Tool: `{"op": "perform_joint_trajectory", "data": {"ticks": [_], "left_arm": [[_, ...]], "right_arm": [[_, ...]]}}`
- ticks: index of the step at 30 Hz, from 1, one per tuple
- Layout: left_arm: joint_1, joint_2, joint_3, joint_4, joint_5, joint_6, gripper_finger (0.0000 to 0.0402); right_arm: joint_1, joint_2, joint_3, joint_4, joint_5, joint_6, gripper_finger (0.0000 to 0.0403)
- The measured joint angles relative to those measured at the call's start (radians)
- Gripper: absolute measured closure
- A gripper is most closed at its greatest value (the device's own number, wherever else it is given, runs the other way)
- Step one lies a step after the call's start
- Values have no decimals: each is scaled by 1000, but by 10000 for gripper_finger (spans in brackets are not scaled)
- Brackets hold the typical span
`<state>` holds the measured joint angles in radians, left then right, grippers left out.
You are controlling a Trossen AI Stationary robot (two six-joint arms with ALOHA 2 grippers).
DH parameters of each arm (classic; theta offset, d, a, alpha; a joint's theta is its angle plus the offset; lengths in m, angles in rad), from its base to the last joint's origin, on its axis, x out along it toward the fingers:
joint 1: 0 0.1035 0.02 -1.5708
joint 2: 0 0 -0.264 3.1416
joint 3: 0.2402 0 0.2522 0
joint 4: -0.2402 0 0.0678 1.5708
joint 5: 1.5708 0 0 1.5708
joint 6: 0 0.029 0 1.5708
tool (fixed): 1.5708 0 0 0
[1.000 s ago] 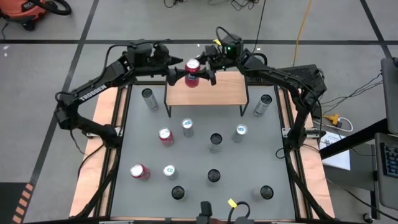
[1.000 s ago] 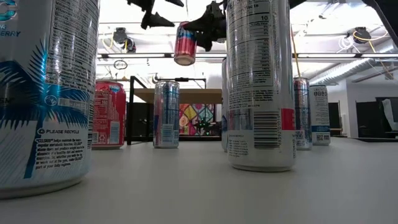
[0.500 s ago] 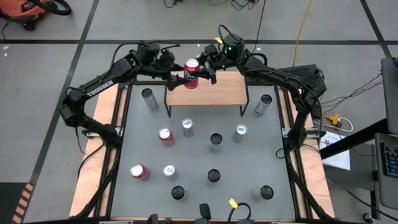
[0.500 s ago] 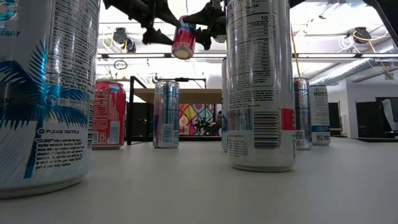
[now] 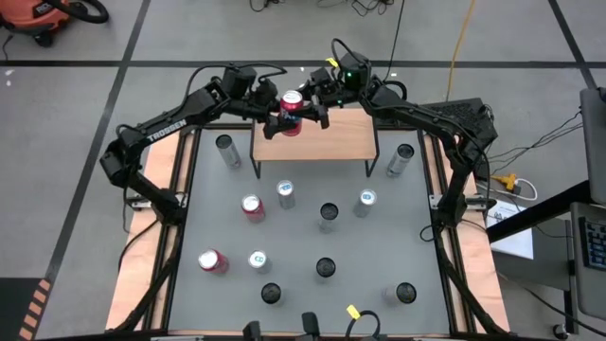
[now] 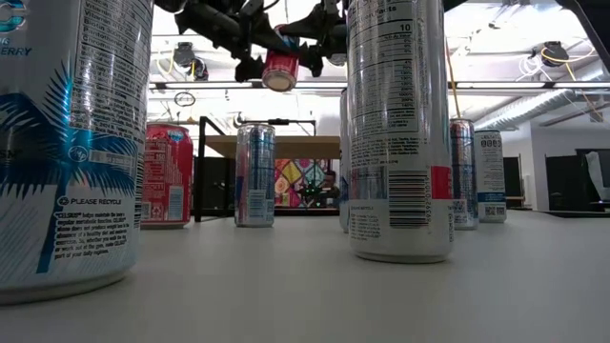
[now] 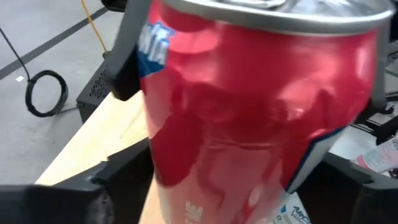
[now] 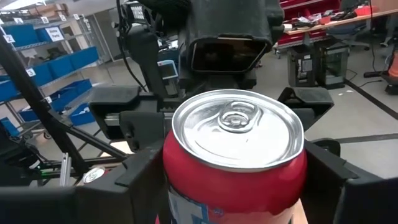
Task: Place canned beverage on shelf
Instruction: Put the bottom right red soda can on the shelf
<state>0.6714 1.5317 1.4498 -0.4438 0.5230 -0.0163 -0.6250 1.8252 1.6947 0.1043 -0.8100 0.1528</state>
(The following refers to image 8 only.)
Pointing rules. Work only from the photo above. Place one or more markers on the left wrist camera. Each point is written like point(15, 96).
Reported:
point(230, 25)

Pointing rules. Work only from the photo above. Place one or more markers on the metal shelving rack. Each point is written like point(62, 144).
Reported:
point(81, 72)

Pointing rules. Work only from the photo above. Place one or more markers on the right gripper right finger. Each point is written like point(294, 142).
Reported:
point(357, 202)

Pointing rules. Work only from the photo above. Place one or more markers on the blue storage bin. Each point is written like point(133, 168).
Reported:
point(62, 99)
point(21, 35)
point(28, 115)
point(42, 74)
point(8, 126)
point(60, 67)
point(82, 116)
point(79, 87)
point(84, 57)
point(40, 35)
point(7, 90)

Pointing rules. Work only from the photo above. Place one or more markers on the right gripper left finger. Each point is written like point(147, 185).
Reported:
point(77, 205)

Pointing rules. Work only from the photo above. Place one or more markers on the grey office chair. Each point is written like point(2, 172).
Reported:
point(345, 31)

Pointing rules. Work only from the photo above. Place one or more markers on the red Fanta soda can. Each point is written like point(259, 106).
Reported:
point(93, 175)
point(233, 186)

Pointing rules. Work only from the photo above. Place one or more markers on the wooden workbench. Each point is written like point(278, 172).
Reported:
point(311, 28)

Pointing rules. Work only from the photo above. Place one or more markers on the orange shop vacuum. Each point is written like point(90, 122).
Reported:
point(393, 67)

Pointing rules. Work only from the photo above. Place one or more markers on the white paper sign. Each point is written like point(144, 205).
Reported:
point(54, 34)

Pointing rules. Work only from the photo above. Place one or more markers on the silver aluminium bar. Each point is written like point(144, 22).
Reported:
point(65, 171)

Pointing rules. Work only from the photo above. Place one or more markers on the red drawer cabinet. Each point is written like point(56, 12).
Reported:
point(295, 39)

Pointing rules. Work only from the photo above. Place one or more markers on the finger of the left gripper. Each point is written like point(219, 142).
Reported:
point(124, 99)
point(308, 102)

